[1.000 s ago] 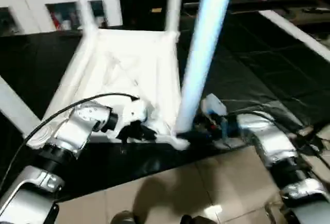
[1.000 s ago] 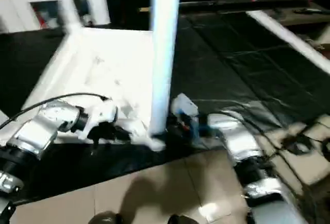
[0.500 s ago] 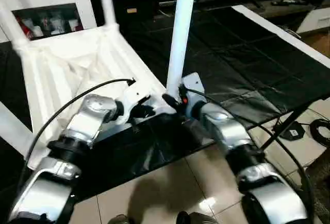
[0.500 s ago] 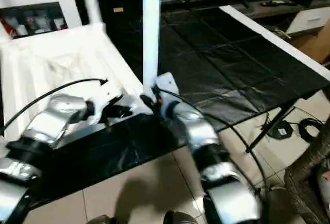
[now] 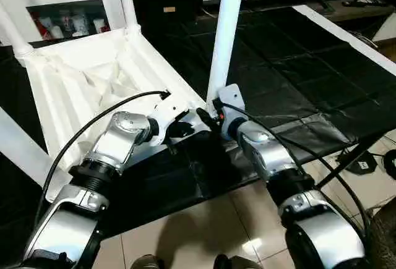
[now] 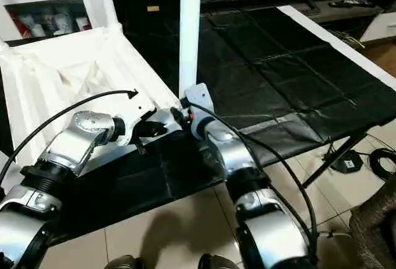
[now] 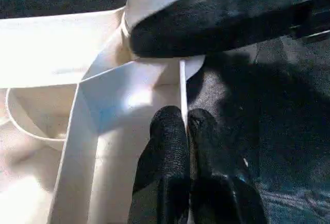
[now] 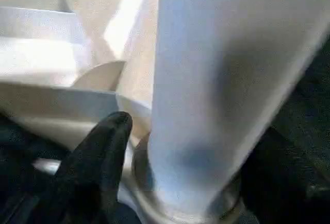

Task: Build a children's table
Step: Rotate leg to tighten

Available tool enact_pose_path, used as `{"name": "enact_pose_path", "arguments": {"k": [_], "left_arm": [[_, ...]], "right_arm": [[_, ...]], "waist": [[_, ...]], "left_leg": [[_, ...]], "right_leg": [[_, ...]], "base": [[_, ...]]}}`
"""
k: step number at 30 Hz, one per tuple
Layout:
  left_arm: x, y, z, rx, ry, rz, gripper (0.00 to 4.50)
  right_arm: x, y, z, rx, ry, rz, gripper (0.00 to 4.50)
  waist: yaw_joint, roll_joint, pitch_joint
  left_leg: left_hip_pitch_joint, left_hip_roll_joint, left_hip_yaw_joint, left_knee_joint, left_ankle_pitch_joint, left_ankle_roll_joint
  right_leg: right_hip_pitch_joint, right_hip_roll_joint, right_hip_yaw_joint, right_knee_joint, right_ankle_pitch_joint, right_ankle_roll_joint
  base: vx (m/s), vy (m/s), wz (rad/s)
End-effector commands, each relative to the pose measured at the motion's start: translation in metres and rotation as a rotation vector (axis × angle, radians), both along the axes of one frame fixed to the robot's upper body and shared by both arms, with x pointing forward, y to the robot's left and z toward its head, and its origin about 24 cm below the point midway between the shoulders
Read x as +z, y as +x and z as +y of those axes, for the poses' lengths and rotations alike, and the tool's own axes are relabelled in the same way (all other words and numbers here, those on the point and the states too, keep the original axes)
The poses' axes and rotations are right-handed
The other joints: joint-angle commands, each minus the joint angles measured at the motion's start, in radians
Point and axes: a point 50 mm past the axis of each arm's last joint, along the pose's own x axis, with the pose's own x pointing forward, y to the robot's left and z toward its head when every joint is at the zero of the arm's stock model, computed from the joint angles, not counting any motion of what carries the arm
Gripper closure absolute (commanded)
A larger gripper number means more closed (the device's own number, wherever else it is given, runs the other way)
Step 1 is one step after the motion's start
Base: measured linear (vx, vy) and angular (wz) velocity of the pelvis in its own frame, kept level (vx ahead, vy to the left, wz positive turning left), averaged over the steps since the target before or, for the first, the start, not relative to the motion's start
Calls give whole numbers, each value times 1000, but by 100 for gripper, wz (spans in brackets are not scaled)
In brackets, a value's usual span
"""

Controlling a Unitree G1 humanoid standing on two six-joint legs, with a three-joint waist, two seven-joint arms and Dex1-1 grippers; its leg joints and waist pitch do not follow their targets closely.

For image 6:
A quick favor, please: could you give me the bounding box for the black stand foot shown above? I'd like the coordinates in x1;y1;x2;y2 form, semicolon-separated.
302;130;371;189

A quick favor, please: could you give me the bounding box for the black floor cable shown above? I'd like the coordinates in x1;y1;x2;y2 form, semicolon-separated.
366;148;396;182

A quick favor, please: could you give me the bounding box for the white plastic table leg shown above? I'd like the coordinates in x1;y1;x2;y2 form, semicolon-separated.
0;36;14;58
95;0;122;36
178;0;203;100

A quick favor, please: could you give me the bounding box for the grey woven basket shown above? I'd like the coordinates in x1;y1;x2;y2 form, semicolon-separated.
348;175;396;269

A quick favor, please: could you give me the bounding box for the white plastic table top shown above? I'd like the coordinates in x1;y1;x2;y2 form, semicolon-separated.
0;25;186;172

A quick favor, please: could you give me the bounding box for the black remote control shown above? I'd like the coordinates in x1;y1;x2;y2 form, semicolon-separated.
329;0;376;9

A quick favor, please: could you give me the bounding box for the black work mat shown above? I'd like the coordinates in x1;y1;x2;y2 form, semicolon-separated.
0;6;396;245

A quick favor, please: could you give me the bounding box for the black robot foot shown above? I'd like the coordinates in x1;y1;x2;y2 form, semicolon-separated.
198;254;243;269
104;255;147;269

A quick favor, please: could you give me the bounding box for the black power adapter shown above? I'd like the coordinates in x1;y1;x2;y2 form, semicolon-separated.
331;152;366;174

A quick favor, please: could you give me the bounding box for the red bottle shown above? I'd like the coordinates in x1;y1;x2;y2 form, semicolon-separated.
14;15;30;38

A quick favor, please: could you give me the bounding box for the white bottle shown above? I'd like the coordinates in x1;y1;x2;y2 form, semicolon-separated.
55;13;70;35

